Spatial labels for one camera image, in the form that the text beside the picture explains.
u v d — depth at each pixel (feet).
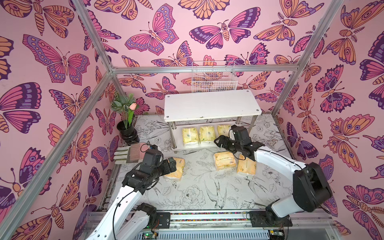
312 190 1.43
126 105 2.80
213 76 3.11
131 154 3.11
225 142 2.54
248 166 2.87
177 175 2.80
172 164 2.25
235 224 2.39
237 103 2.57
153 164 1.87
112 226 1.34
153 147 2.25
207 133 3.19
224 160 3.02
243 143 2.21
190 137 3.10
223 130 3.19
